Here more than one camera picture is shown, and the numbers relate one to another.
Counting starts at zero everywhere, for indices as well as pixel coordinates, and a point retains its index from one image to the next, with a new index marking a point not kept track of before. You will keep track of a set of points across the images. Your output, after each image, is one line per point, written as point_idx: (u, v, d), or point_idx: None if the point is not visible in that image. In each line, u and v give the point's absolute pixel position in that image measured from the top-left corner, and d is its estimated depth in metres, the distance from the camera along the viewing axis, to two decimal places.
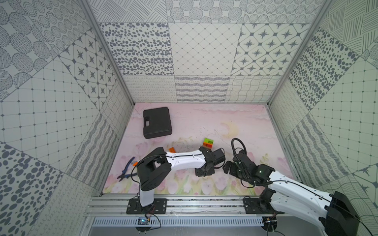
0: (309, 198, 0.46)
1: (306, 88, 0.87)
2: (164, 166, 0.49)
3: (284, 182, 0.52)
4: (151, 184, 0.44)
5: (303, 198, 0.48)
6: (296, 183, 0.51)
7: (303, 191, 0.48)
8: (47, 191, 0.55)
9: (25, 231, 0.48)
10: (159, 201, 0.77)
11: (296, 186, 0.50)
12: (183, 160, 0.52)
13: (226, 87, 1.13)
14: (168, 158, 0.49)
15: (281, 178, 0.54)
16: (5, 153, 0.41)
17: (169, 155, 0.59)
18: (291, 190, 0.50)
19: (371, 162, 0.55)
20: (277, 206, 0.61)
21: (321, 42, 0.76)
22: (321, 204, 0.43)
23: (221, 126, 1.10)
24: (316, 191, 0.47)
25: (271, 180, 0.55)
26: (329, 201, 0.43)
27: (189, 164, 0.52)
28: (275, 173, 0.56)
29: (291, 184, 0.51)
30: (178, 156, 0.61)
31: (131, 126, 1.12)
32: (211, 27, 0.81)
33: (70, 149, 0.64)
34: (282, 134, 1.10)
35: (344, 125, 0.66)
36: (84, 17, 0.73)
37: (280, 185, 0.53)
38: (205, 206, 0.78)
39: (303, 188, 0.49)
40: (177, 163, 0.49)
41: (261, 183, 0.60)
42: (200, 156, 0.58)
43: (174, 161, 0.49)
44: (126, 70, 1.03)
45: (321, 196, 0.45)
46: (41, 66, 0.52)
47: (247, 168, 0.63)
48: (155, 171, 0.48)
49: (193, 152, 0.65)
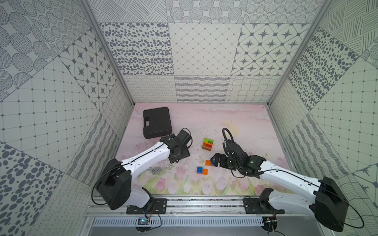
0: (299, 185, 0.46)
1: (306, 88, 0.87)
2: (123, 176, 0.42)
3: (275, 171, 0.52)
4: (118, 200, 0.42)
5: (293, 186, 0.48)
6: (286, 171, 0.50)
7: (293, 179, 0.48)
8: (47, 191, 0.55)
9: (25, 231, 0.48)
10: (159, 201, 0.77)
11: (285, 174, 0.50)
12: (143, 160, 0.49)
13: (226, 87, 1.13)
14: (125, 165, 0.45)
15: (272, 167, 0.54)
16: (5, 153, 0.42)
17: (125, 163, 0.46)
18: (281, 177, 0.50)
19: (371, 162, 0.55)
20: (275, 204, 0.61)
21: (321, 42, 0.76)
22: (310, 189, 0.43)
23: (221, 126, 1.10)
24: (305, 177, 0.47)
25: (263, 170, 0.55)
26: (318, 186, 0.45)
27: (151, 162, 0.50)
28: (266, 163, 0.56)
29: (281, 172, 0.51)
30: (137, 158, 0.49)
31: (131, 126, 1.12)
32: (211, 27, 0.81)
33: (70, 149, 0.64)
34: (282, 134, 1.10)
35: (344, 125, 0.66)
36: (84, 17, 0.73)
37: (271, 174, 0.53)
38: (205, 206, 0.78)
39: (294, 175, 0.48)
40: (139, 165, 0.47)
41: (253, 173, 0.59)
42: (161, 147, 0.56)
43: (134, 165, 0.46)
44: (126, 70, 1.03)
45: (310, 183, 0.45)
46: (41, 66, 0.52)
47: (240, 157, 0.63)
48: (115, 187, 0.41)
49: (153, 147, 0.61)
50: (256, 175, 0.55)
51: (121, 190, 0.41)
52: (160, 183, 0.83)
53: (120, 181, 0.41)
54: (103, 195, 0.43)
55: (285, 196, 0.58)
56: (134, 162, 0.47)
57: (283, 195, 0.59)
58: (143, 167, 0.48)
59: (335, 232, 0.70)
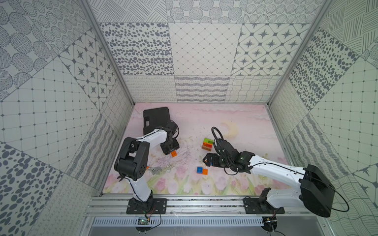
0: (285, 175, 0.47)
1: (306, 88, 0.87)
2: (143, 146, 0.50)
3: (264, 164, 0.54)
4: (141, 168, 0.49)
5: (280, 176, 0.49)
6: (273, 162, 0.52)
7: (279, 169, 0.49)
8: (47, 191, 0.55)
9: (25, 231, 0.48)
10: (159, 201, 0.77)
11: (272, 165, 0.52)
12: (151, 137, 0.58)
13: (226, 87, 1.13)
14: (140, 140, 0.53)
15: (260, 161, 0.55)
16: (5, 153, 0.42)
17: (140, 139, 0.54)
18: (269, 169, 0.52)
19: (371, 162, 0.55)
20: (274, 201, 0.61)
21: (321, 42, 0.76)
22: (295, 178, 0.45)
23: (221, 126, 1.10)
24: (291, 167, 0.48)
25: (252, 165, 0.56)
26: (303, 174, 0.45)
27: (156, 141, 0.58)
28: (255, 158, 0.58)
29: (268, 164, 0.53)
30: (144, 136, 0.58)
31: (131, 126, 1.12)
32: (211, 27, 0.81)
33: (70, 149, 0.64)
34: (282, 134, 1.10)
35: (345, 125, 0.66)
36: (84, 17, 0.73)
37: (260, 167, 0.54)
38: (205, 206, 0.78)
39: (280, 166, 0.50)
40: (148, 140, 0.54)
41: (243, 169, 0.61)
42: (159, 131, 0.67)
43: (145, 139, 0.55)
44: (126, 70, 1.03)
45: (296, 171, 0.46)
46: (41, 66, 0.52)
47: (230, 154, 0.64)
48: (138, 155, 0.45)
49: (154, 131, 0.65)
50: (246, 171, 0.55)
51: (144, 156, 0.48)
52: (160, 183, 0.83)
53: (142, 151, 0.49)
54: (125, 169, 0.48)
55: (281, 192, 0.58)
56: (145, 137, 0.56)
57: (280, 191, 0.59)
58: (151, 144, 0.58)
59: (335, 232, 0.70)
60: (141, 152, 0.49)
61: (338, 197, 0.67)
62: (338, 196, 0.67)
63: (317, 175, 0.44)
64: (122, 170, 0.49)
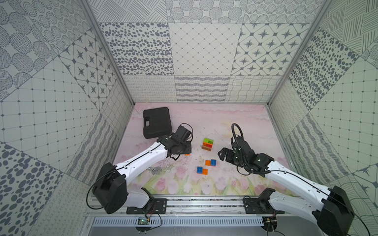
0: (306, 190, 0.45)
1: (306, 88, 0.87)
2: (116, 181, 0.41)
3: (283, 172, 0.51)
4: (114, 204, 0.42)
5: (300, 191, 0.47)
6: (295, 175, 0.50)
7: (301, 184, 0.47)
8: (47, 191, 0.55)
9: (25, 231, 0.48)
10: (159, 201, 0.77)
11: (293, 177, 0.49)
12: (140, 163, 0.47)
13: (226, 87, 1.13)
14: (120, 169, 0.44)
15: (280, 168, 0.53)
16: (5, 153, 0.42)
17: (120, 167, 0.45)
18: (289, 180, 0.49)
19: (371, 162, 0.55)
20: (276, 204, 0.61)
21: (321, 42, 0.76)
22: (318, 196, 0.43)
23: (222, 126, 1.10)
24: (314, 184, 0.46)
25: (269, 170, 0.54)
26: (327, 194, 0.43)
27: (147, 163, 0.48)
28: (273, 163, 0.55)
29: (289, 174, 0.50)
30: (134, 160, 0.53)
31: (131, 126, 1.12)
32: (211, 27, 0.81)
33: (70, 149, 0.64)
34: (282, 134, 1.10)
35: (344, 125, 0.66)
36: (84, 17, 0.73)
37: (278, 175, 0.52)
38: (205, 206, 0.78)
39: (302, 180, 0.47)
40: (134, 168, 0.46)
41: (258, 171, 0.57)
42: (159, 147, 0.55)
43: (129, 168, 0.45)
44: (126, 70, 1.03)
45: (319, 190, 0.44)
46: (41, 66, 0.52)
47: (247, 154, 0.62)
48: (110, 191, 0.40)
49: (150, 147, 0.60)
50: (262, 173, 0.57)
51: (117, 194, 0.40)
52: (160, 183, 0.83)
53: (114, 187, 0.39)
54: (99, 199, 0.42)
55: (287, 199, 0.58)
56: (130, 164, 0.46)
57: (286, 198, 0.59)
58: (141, 168, 0.47)
59: None
60: (112, 189, 0.39)
61: None
62: None
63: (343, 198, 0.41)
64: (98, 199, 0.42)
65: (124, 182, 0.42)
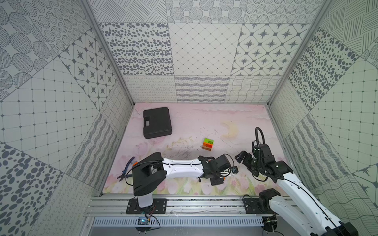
0: (314, 212, 0.43)
1: (306, 88, 0.87)
2: (159, 173, 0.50)
3: (296, 186, 0.50)
4: (144, 190, 0.42)
5: (306, 210, 0.46)
6: (307, 192, 0.48)
7: (311, 204, 0.45)
8: (47, 191, 0.55)
9: (25, 231, 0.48)
10: (159, 201, 0.77)
11: (305, 194, 0.47)
12: (179, 169, 0.49)
13: (226, 87, 1.13)
14: (165, 164, 0.47)
15: (296, 182, 0.51)
16: (5, 153, 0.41)
17: (166, 162, 0.48)
18: (299, 196, 0.48)
19: (371, 162, 0.55)
20: (274, 206, 0.61)
21: (321, 42, 0.76)
22: (323, 222, 0.41)
23: (222, 126, 1.10)
24: (326, 209, 0.44)
25: (284, 178, 0.53)
26: (334, 224, 0.40)
27: (184, 174, 0.49)
28: (292, 175, 0.53)
29: (301, 190, 0.49)
30: (176, 163, 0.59)
31: (131, 126, 1.12)
32: (211, 27, 0.81)
33: (70, 149, 0.64)
34: (282, 134, 1.10)
35: (344, 125, 0.66)
36: (84, 17, 0.73)
37: (291, 187, 0.50)
38: (205, 206, 0.78)
39: (314, 201, 0.46)
40: (173, 171, 0.47)
41: (273, 175, 0.57)
42: (199, 165, 0.56)
43: (171, 168, 0.47)
44: (126, 70, 1.03)
45: (328, 217, 0.42)
46: (41, 66, 0.52)
47: (265, 156, 0.63)
48: (150, 178, 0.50)
49: (192, 161, 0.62)
50: (275, 178, 0.56)
51: (154, 183, 0.42)
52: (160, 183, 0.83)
53: (155, 177, 0.43)
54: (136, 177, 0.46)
55: (289, 208, 0.57)
56: (172, 165, 0.49)
57: (288, 206, 0.58)
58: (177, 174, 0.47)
59: None
60: (153, 178, 0.43)
61: (338, 197, 0.67)
62: (338, 196, 0.67)
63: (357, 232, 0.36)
64: (135, 177, 0.46)
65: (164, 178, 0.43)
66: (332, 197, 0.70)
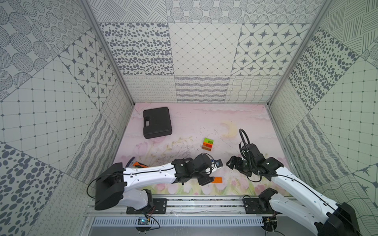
0: (312, 201, 0.44)
1: (306, 88, 0.87)
2: (117, 186, 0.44)
3: (290, 179, 0.51)
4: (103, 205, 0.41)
5: (305, 200, 0.47)
6: (302, 183, 0.49)
7: (308, 193, 0.46)
8: (47, 191, 0.55)
9: (25, 231, 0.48)
10: (159, 201, 0.77)
11: (300, 185, 0.48)
12: (145, 177, 0.47)
13: (226, 86, 1.13)
14: (125, 175, 0.45)
15: (288, 175, 0.52)
16: (5, 154, 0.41)
17: (127, 173, 0.45)
18: (296, 188, 0.48)
19: (371, 162, 0.55)
20: (276, 205, 0.61)
21: (321, 42, 0.76)
22: (323, 209, 0.42)
23: (221, 126, 1.10)
24: (322, 196, 0.44)
25: (277, 173, 0.53)
26: (333, 209, 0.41)
27: (152, 181, 0.48)
28: (283, 169, 0.54)
29: (296, 182, 0.49)
30: (141, 172, 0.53)
31: (131, 126, 1.12)
32: (211, 27, 0.81)
33: (70, 149, 0.64)
34: (282, 134, 1.10)
35: (344, 125, 0.66)
36: (84, 17, 0.73)
37: (285, 181, 0.51)
38: (205, 205, 0.78)
39: (309, 190, 0.46)
40: (137, 181, 0.45)
41: (266, 173, 0.57)
42: (170, 170, 0.53)
43: (133, 178, 0.45)
44: (126, 70, 1.03)
45: (326, 203, 0.43)
46: (41, 66, 0.52)
47: (254, 156, 0.63)
48: (108, 191, 0.40)
49: (162, 167, 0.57)
50: (269, 176, 0.56)
51: (111, 197, 0.39)
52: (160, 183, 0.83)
53: (112, 190, 0.40)
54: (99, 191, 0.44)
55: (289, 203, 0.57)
56: (136, 174, 0.47)
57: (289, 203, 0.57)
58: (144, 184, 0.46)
59: None
60: (111, 191, 0.40)
61: (338, 197, 0.67)
62: (338, 196, 0.67)
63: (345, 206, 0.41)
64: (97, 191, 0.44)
65: (121, 191, 0.42)
66: (332, 197, 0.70)
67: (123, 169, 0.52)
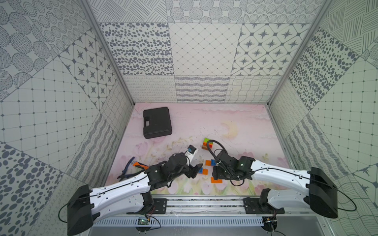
0: (291, 180, 0.46)
1: (306, 88, 0.87)
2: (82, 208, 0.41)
3: (266, 169, 0.52)
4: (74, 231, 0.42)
5: (285, 182, 0.48)
6: (275, 168, 0.50)
7: (285, 175, 0.47)
8: (47, 191, 0.55)
9: (25, 231, 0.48)
10: (159, 201, 0.77)
11: (275, 171, 0.50)
12: (115, 193, 0.46)
13: (226, 87, 1.13)
14: (93, 196, 0.44)
15: (263, 166, 0.53)
16: (5, 153, 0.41)
17: (94, 193, 0.45)
18: (272, 175, 0.50)
19: (371, 162, 0.55)
20: (275, 203, 0.61)
21: (321, 42, 0.76)
22: (302, 183, 0.43)
23: (221, 126, 1.10)
24: (295, 171, 0.47)
25: (254, 170, 0.54)
26: (308, 178, 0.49)
27: (126, 195, 0.48)
28: (256, 163, 0.55)
29: (271, 170, 0.51)
30: (111, 188, 0.47)
31: (131, 126, 1.12)
32: (211, 27, 0.81)
33: (70, 149, 0.64)
34: (282, 134, 1.10)
35: (344, 125, 0.66)
36: (84, 17, 0.73)
37: (263, 173, 0.52)
38: (205, 205, 0.78)
39: (284, 172, 0.48)
40: (106, 199, 0.45)
41: (244, 175, 0.58)
42: (142, 180, 0.52)
43: (101, 197, 0.45)
44: (126, 70, 1.03)
45: (301, 176, 0.45)
46: (41, 66, 0.52)
47: (229, 164, 0.63)
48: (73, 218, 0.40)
49: (134, 177, 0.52)
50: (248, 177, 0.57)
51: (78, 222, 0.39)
52: None
53: (79, 213, 0.40)
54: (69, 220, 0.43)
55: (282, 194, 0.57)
56: (104, 193, 0.46)
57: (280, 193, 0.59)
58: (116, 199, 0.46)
59: (335, 232, 0.70)
60: (77, 216, 0.40)
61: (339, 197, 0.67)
62: (338, 196, 0.67)
63: (321, 178, 0.44)
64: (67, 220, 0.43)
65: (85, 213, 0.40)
66: None
67: (89, 191, 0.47)
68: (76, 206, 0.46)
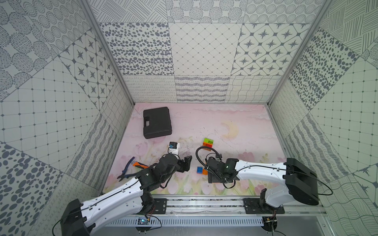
0: (270, 174, 0.48)
1: (306, 88, 0.87)
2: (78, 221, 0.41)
3: (248, 168, 0.54)
4: None
5: (267, 177, 0.50)
6: (256, 164, 0.53)
7: (265, 170, 0.49)
8: (47, 191, 0.55)
9: (25, 231, 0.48)
10: (159, 201, 0.77)
11: (255, 167, 0.52)
12: (108, 203, 0.47)
13: (226, 87, 1.13)
14: (84, 210, 0.44)
15: (245, 165, 0.55)
16: (5, 153, 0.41)
17: (85, 206, 0.44)
18: (254, 172, 0.52)
19: (371, 162, 0.55)
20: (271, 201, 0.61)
21: (321, 42, 0.76)
22: (280, 175, 0.45)
23: (221, 126, 1.10)
24: (273, 164, 0.49)
25: (237, 170, 0.56)
26: (285, 169, 0.46)
27: (120, 202, 0.48)
28: (239, 163, 0.58)
29: (252, 167, 0.53)
30: (104, 198, 0.47)
31: (131, 126, 1.12)
32: (211, 27, 0.81)
33: (69, 149, 0.64)
34: (282, 134, 1.10)
35: (344, 125, 0.66)
36: (84, 17, 0.73)
37: (245, 172, 0.54)
38: (205, 206, 0.78)
39: (263, 166, 0.51)
40: (98, 210, 0.45)
41: (231, 177, 0.61)
42: (135, 186, 0.52)
43: (93, 209, 0.44)
44: (126, 70, 1.03)
45: (278, 168, 0.47)
46: (41, 66, 0.52)
47: (215, 168, 0.64)
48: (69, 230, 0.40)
49: (126, 184, 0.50)
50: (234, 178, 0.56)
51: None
52: None
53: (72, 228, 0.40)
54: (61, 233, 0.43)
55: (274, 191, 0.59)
56: (96, 204, 0.45)
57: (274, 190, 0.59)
58: (110, 209, 0.47)
59: (335, 232, 0.70)
60: (71, 230, 0.39)
61: (338, 197, 0.67)
62: (338, 196, 0.67)
63: (299, 168, 0.48)
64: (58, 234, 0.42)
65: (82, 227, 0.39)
66: (332, 197, 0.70)
67: (80, 204, 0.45)
68: (70, 221, 0.45)
